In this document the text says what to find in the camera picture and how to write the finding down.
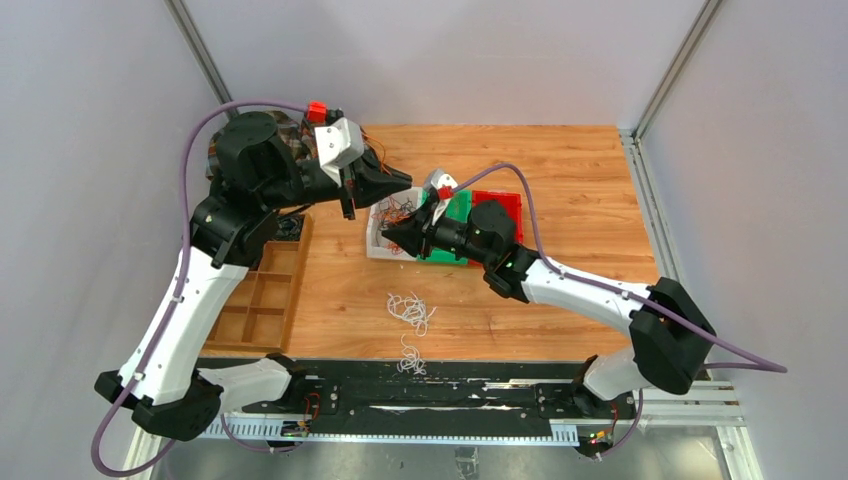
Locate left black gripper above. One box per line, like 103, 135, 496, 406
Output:
259, 147, 413, 220

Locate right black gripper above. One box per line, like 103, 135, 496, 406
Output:
382, 199, 492, 268

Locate black cable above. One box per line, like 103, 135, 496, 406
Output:
373, 198, 415, 253

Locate white cable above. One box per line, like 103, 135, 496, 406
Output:
386, 291, 439, 339
396, 335, 429, 378

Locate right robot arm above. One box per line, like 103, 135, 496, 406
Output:
381, 200, 715, 417

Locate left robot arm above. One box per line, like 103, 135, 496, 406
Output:
95, 111, 412, 441

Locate white plastic bin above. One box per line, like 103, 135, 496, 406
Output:
365, 187, 423, 262

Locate green plastic bin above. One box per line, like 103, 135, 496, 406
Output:
416, 190, 472, 266

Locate plaid cloth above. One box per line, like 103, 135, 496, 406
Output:
205, 109, 317, 180

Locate red plastic bin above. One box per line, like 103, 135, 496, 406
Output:
467, 190, 524, 265

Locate wooden compartment tray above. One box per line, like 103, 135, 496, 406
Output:
201, 213, 314, 357

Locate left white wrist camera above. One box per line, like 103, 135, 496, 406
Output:
314, 117, 365, 171

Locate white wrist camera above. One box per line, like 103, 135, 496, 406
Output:
421, 168, 458, 225
314, 117, 365, 171

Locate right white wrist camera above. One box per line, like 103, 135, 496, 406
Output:
421, 168, 458, 225

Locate left aluminium frame post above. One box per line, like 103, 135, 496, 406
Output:
164, 0, 233, 105

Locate aluminium frame post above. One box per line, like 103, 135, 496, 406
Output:
164, 0, 233, 105
631, 0, 724, 142

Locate right aluminium frame post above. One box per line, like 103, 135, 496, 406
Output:
631, 0, 724, 142

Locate aluminium front rail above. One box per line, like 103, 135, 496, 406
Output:
119, 370, 763, 480

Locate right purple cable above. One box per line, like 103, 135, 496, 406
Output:
435, 162, 790, 460

